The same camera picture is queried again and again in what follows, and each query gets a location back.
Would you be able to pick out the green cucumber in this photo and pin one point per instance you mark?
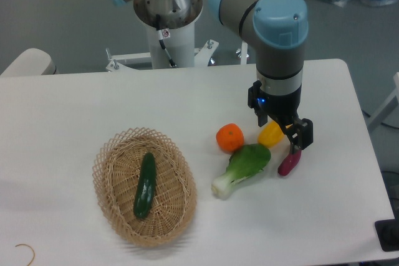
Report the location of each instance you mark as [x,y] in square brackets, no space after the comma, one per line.
[146,187]

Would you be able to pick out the white metal frame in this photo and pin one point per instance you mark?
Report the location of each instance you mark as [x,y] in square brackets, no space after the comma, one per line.
[387,106]

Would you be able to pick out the woven wicker basket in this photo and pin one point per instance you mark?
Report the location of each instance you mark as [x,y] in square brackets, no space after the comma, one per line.
[115,176]

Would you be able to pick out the white chair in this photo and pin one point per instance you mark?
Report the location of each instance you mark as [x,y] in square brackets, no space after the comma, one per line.
[32,62]

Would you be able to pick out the black box at edge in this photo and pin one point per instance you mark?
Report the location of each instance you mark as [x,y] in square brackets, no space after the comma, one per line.
[387,232]

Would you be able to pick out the orange tangerine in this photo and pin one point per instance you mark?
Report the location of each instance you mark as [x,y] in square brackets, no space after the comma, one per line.
[230,138]

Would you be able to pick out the yellow pepper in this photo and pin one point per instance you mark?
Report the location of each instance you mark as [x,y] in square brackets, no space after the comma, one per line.
[271,135]

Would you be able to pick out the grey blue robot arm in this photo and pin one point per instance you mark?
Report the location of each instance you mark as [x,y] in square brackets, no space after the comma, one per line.
[275,29]

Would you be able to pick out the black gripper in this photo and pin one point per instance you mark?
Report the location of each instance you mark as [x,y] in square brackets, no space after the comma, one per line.
[283,110]

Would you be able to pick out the green bok choy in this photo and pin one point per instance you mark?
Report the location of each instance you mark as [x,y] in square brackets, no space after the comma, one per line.
[244,163]

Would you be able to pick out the purple sweet potato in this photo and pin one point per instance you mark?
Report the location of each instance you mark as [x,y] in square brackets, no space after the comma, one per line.
[289,163]

